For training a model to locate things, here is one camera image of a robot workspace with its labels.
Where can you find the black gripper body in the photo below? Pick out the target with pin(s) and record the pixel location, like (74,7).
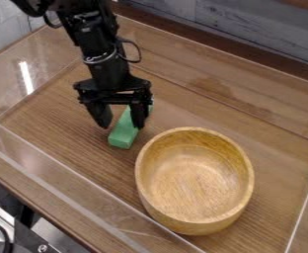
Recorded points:
(113,85)

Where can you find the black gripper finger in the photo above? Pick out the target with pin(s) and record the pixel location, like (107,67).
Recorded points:
(139,113)
(102,114)

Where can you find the green rectangular block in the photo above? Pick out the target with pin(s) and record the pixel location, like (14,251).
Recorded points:
(125,132)

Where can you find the brown wooden bowl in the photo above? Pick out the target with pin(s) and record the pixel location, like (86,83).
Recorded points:
(195,179)

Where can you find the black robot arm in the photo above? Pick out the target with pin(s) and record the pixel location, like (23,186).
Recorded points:
(91,25)

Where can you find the clear acrylic tray wall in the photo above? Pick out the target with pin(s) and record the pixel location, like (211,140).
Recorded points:
(211,83)

